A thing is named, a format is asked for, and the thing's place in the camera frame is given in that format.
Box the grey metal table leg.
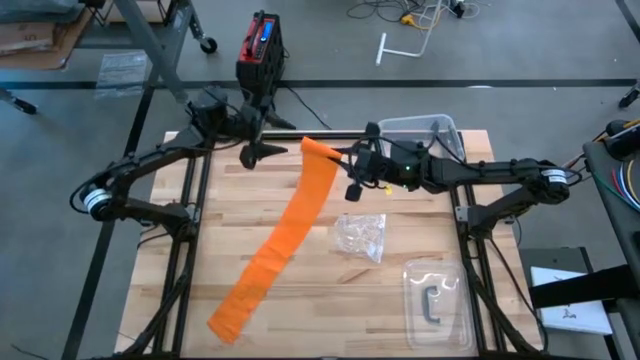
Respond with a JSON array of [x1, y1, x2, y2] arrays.
[[113, 0, 201, 101]]

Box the flat clear plastic bag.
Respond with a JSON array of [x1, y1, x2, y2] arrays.
[[93, 48, 150, 100]]

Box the crumpled clear plastic bag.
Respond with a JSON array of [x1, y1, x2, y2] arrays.
[[332, 213, 388, 265]]

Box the grey green bag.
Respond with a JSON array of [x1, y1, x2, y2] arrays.
[[0, 0, 89, 24]]

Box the white T-shaped pipe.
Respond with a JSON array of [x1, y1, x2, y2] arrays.
[[374, 0, 445, 67]]

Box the flattened cardboard box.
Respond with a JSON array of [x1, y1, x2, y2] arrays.
[[0, 7, 97, 70]]

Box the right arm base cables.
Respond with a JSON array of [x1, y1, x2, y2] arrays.
[[497, 159, 594, 224]]

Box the white box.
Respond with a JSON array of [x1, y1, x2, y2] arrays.
[[529, 266, 614, 336]]

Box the clear plastic storage bin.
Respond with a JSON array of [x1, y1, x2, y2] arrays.
[[377, 113, 467, 164]]

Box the dark side table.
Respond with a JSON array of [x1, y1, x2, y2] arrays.
[[582, 139, 640, 360]]

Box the black strap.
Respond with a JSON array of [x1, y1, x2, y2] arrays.
[[528, 263, 640, 310]]

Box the clear lid with grey handle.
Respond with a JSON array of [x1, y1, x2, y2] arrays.
[[402, 257, 476, 354]]

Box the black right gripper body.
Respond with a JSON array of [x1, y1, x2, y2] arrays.
[[344, 122, 390, 202]]

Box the yellow cable plug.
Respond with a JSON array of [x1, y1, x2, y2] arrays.
[[398, 12, 444, 32]]

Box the black yellow device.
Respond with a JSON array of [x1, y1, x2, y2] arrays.
[[603, 117, 640, 161]]

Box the black caster leg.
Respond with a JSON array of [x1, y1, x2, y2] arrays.
[[0, 81, 40, 117]]

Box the coloured wire bundle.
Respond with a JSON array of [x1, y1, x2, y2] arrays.
[[593, 158, 640, 214]]

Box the orange elastic bandage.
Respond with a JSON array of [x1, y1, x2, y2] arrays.
[[206, 135, 344, 345]]

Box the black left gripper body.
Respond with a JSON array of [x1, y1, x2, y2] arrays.
[[227, 99, 269, 171]]

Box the red black battery pack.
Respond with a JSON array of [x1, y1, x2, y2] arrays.
[[234, 9, 290, 101]]

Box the dark grey stand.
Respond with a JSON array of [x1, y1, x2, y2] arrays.
[[518, 245, 596, 281]]

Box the floor cable tangle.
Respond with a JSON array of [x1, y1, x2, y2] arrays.
[[346, 0, 494, 31]]

